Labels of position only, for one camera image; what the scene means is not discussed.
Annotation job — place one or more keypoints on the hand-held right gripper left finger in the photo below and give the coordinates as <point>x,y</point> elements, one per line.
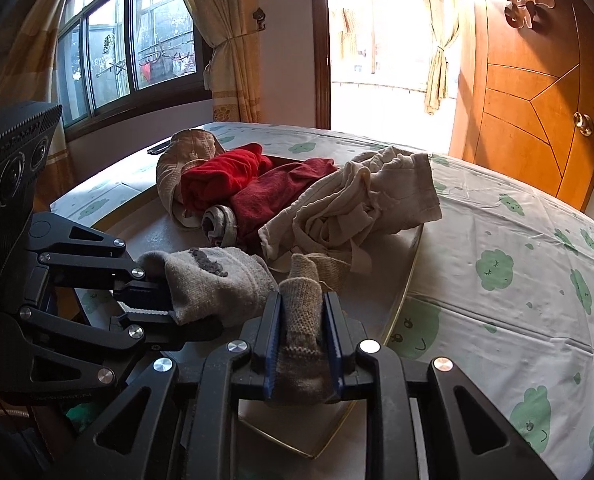
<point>273,345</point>

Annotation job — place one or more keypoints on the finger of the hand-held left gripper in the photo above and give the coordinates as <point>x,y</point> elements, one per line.
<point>142,327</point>
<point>147,292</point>

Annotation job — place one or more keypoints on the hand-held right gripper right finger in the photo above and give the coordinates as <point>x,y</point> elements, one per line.
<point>333,345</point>

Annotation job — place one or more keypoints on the grey sock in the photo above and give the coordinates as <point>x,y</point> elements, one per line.
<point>217,290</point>

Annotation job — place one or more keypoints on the shallow beige cardboard box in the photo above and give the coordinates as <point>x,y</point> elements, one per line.
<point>302,430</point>

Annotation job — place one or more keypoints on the grey underwear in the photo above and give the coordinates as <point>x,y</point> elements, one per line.
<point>219,225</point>

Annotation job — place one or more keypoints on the green underwear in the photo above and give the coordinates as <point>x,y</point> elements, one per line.
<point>79,412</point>

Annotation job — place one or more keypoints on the bright red underwear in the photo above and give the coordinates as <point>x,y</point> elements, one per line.
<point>222,175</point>

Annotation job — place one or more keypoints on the beige brown underwear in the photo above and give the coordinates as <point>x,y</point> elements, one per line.
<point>187,152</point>

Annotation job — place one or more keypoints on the maroon underwear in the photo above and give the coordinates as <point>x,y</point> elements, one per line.
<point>277,195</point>

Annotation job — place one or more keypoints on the large cream underwear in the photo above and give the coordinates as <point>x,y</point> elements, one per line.
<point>357,195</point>

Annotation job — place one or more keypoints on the black smartphone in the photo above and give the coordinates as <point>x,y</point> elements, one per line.
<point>157,150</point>

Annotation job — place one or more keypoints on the yellow checked curtain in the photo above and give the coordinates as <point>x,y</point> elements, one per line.
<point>222,35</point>
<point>32,35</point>

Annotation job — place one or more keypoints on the dark framed window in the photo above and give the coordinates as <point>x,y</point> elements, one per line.
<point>112,50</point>

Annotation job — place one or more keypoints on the cloud print tablecloth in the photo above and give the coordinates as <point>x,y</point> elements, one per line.
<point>502,210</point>

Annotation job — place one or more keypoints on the pale doorway curtain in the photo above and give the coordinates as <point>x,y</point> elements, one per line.
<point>439,75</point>

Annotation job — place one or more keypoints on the curtain tieback hook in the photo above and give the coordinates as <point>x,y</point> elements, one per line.
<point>259,17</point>

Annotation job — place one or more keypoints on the brass door knob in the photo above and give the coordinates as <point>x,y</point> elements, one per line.
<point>583,124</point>

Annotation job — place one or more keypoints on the wooden door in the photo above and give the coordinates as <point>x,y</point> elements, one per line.
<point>527,60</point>

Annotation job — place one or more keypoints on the wooden door frame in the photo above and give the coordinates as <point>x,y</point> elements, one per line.
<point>319,60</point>

